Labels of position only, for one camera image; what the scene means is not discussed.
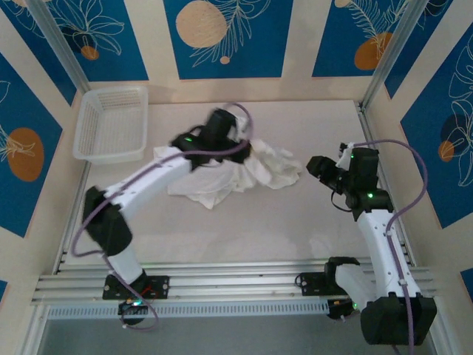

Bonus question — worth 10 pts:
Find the white t-shirt with robot print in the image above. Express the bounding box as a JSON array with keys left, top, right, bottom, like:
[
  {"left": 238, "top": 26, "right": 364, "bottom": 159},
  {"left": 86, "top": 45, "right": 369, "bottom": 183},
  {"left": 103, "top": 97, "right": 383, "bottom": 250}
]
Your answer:
[{"left": 152, "top": 136, "right": 303, "bottom": 211}]

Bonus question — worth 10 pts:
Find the white plastic mesh basket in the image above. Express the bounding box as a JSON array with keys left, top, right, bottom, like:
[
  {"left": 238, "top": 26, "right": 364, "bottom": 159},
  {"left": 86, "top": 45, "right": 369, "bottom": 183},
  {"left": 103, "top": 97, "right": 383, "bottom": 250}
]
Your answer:
[{"left": 72, "top": 85, "right": 149, "bottom": 163}]

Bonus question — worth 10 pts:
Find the black right controller board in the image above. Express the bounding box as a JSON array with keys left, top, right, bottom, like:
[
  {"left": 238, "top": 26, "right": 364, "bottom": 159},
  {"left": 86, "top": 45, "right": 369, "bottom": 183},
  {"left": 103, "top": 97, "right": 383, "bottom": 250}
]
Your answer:
[{"left": 327, "top": 297, "right": 361, "bottom": 322}]

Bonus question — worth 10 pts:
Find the black controller board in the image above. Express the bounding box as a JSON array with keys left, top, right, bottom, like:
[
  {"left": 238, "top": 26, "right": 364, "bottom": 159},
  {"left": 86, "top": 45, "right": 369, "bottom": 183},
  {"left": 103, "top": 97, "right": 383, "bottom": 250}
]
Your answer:
[
  {"left": 327, "top": 297, "right": 361, "bottom": 322},
  {"left": 118, "top": 297, "right": 151, "bottom": 326}
]

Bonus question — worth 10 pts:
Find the black left controller board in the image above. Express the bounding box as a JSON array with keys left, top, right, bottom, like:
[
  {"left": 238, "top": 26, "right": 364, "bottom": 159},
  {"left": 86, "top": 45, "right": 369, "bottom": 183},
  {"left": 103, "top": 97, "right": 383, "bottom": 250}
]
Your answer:
[{"left": 118, "top": 297, "right": 151, "bottom": 326}]

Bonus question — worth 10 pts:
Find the thin black right gripper cable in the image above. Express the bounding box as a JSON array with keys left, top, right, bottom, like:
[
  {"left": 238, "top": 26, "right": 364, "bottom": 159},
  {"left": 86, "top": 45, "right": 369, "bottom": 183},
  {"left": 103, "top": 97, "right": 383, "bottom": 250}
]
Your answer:
[{"left": 330, "top": 191, "right": 356, "bottom": 214}]

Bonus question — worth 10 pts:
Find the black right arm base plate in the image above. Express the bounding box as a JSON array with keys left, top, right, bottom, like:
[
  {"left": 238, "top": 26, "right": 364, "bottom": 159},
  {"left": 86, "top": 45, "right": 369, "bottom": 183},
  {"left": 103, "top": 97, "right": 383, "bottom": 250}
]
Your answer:
[{"left": 297, "top": 271, "right": 350, "bottom": 297}]

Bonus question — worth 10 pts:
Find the aluminium corner post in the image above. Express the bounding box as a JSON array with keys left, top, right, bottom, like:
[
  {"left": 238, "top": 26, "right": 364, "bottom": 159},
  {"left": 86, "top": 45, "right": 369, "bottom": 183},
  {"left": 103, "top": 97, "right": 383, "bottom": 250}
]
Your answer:
[
  {"left": 361, "top": 0, "right": 424, "bottom": 112},
  {"left": 27, "top": 0, "right": 92, "bottom": 95}
]

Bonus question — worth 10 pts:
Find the aluminium rail frame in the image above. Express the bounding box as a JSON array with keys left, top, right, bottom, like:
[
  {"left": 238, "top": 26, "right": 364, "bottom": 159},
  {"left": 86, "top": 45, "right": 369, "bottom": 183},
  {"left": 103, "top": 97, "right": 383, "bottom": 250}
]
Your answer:
[{"left": 31, "top": 260, "right": 439, "bottom": 306}]

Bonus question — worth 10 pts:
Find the grey slotted cable duct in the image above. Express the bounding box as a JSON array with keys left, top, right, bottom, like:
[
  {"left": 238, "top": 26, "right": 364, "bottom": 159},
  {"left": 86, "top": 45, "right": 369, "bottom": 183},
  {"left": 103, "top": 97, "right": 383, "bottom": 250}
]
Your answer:
[{"left": 46, "top": 299, "right": 332, "bottom": 321}]

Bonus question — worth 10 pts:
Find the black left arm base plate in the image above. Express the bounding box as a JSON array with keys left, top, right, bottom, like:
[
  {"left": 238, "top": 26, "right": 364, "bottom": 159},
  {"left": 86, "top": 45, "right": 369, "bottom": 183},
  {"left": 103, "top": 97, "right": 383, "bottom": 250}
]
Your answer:
[{"left": 102, "top": 275, "right": 171, "bottom": 300}]

